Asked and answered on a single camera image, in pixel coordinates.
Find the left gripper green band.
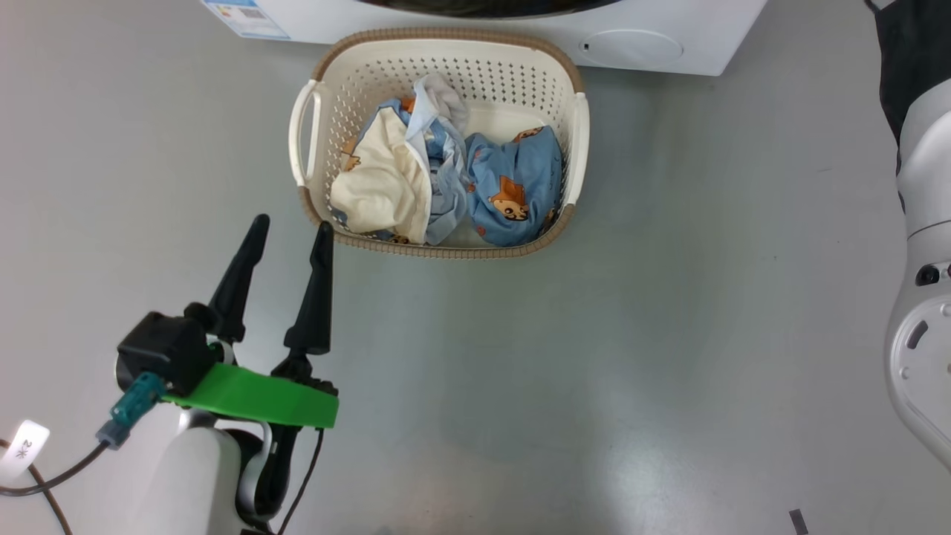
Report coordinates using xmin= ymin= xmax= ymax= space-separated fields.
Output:
xmin=162 ymin=214 xmax=340 ymax=521

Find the cream bear-print garment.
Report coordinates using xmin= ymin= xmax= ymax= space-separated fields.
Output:
xmin=329 ymin=108 xmax=433 ymax=244

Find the pale grey-white garment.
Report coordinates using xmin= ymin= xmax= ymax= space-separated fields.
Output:
xmin=405 ymin=73 xmax=470 ymax=246

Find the blue bear-print garment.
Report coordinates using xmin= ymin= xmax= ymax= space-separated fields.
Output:
xmin=465 ymin=126 xmax=564 ymax=247

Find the dark glass washing machine door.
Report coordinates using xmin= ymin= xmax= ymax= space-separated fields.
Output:
xmin=357 ymin=0 xmax=625 ymax=19

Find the cream perforated laundry basket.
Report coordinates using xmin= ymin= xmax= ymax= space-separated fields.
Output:
xmin=288 ymin=27 xmax=591 ymax=260

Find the white front-load washing machine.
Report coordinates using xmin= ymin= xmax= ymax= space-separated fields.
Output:
xmin=201 ymin=0 xmax=770 ymax=77

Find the blue energy label sticker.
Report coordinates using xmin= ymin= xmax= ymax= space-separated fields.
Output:
xmin=202 ymin=0 xmax=291 ymax=40

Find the round white filter cover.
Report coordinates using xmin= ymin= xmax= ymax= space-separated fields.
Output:
xmin=578 ymin=28 xmax=684 ymax=66

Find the thin black left gripper cable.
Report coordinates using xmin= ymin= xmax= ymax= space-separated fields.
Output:
xmin=276 ymin=427 xmax=325 ymax=535

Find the teal-plug left camera cable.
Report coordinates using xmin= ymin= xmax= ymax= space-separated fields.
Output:
xmin=0 ymin=372 xmax=166 ymax=535

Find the white cable label tag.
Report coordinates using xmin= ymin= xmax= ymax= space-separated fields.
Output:
xmin=0 ymin=420 xmax=51 ymax=484

